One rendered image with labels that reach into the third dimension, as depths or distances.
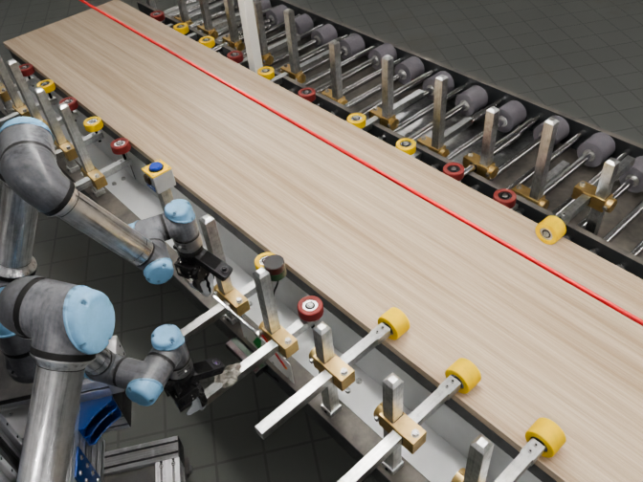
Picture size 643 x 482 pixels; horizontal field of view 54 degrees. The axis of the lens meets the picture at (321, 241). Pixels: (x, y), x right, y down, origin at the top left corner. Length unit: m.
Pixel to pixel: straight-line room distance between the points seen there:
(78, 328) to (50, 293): 0.09
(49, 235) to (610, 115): 3.57
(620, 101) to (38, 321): 4.08
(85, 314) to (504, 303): 1.23
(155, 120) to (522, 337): 1.82
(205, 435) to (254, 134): 1.28
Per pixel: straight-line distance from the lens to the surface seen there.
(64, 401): 1.27
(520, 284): 2.02
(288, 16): 3.04
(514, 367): 1.83
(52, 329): 1.22
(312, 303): 1.94
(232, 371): 1.86
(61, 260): 3.76
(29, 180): 1.48
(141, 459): 2.57
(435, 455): 1.98
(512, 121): 2.85
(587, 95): 4.73
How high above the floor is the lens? 2.38
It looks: 44 degrees down
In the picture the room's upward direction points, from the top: 6 degrees counter-clockwise
